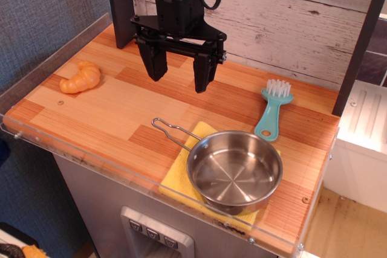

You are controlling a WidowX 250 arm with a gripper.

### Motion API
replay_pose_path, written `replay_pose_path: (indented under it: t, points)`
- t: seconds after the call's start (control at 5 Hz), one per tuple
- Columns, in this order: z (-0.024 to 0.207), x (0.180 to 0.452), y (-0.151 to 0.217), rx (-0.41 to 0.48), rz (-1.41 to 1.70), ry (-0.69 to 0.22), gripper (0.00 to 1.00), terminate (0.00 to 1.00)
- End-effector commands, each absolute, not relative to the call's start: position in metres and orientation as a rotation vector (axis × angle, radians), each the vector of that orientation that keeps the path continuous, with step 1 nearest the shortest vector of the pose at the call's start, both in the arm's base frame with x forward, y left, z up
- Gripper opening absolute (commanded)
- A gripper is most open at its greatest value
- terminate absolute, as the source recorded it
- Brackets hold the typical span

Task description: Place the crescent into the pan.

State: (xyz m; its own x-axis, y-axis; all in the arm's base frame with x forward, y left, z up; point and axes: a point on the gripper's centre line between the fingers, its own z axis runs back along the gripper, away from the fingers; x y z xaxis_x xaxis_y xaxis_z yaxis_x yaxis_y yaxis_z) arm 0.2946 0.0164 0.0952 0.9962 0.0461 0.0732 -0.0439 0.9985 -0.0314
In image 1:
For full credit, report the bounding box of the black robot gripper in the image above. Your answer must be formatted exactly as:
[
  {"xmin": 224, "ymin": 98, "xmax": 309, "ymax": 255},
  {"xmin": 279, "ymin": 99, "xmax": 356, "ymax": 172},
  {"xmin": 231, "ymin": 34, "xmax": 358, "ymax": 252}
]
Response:
[{"xmin": 131, "ymin": 0, "xmax": 227, "ymax": 93}]

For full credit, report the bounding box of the orange toy croissant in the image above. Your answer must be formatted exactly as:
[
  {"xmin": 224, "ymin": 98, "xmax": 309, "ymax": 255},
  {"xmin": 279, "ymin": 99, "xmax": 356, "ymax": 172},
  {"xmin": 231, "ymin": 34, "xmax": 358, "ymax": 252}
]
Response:
[{"xmin": 59, "ymin": 61, "xmax": 101, "ymax": 94}]

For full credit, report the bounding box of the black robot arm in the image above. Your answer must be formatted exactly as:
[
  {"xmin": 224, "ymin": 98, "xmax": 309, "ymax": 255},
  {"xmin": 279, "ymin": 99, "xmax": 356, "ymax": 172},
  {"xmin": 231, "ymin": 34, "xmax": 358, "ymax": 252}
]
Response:
[{"xmin": 131, "ymin": 0, "xmax": 227, "ymax": 93}]

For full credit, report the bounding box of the silver metal pot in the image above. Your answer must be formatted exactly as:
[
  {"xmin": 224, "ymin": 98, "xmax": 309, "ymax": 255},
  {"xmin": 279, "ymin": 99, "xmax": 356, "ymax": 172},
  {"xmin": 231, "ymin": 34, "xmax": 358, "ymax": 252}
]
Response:
[{"xmin": 166, "ymin": 130, "xmax": 283, "ymax": 215}]

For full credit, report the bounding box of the yellow sponge cloth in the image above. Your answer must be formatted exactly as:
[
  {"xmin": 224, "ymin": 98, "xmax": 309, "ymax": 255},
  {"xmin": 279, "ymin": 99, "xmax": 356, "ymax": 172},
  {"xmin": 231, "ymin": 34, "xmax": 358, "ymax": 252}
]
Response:
[{"xmin": 158, "ymin": 121, "xmax": 259, "ymax": 231}]

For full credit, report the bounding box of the grey toy fridge cabinet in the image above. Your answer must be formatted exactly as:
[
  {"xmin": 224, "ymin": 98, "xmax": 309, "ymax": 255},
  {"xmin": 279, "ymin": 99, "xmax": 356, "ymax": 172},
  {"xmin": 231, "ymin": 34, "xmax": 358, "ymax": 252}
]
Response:
[{"xmin": 54, "ymin": 155, "xmax": 275, "ymax": 257}]

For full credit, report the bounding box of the clear acrylic table guard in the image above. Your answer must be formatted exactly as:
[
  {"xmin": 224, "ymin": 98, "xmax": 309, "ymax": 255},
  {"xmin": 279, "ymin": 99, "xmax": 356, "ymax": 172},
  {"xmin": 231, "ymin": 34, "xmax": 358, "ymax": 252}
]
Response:
[{"xmin": 1, "ymin": 16, "xmax": 339, "ymax": 257}]

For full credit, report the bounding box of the silver dispenser button panel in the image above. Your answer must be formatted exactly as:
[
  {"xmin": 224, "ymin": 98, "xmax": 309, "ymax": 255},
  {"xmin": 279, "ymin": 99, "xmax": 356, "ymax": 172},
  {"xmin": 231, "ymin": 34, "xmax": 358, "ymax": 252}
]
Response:
[{"xmin": 120, "ymin": 206, "xmax": 195, "ymax": 257}]

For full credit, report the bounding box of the orange object bottom left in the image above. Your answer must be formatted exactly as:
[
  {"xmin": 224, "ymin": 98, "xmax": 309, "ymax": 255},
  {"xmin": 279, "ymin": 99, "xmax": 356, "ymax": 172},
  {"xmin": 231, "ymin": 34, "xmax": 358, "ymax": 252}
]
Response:
[{"xmin": 21, "ymin": 245, "xmax": 48, "ymax": 258}]

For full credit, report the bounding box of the dark left shelf post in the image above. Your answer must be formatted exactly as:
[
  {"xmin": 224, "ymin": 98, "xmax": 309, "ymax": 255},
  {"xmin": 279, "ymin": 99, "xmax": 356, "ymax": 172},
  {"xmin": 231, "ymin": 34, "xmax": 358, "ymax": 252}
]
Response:
[{"xmin": 109, "ymin": 0, "xmax": 135, "ymax": 49}]

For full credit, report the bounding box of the dark shelf post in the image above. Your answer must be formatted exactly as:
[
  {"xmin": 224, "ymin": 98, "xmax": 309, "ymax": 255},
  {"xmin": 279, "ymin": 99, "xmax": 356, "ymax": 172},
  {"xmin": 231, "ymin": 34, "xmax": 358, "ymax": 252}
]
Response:
[
  {"xmin": 332, "ymin": 0, "xmax": 385, "ymax": 117},
  {"xmin": 109, "ymin": 0, "xmax": 135, "ymax": 49}
]

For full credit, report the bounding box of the dark right shelf post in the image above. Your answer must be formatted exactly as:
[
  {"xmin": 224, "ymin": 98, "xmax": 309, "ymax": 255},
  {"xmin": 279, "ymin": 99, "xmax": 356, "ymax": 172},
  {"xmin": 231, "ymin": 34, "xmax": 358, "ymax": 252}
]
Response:
[{"xmin": 332, "ymin": 0, "xmax": 385, "ymax": 117}]

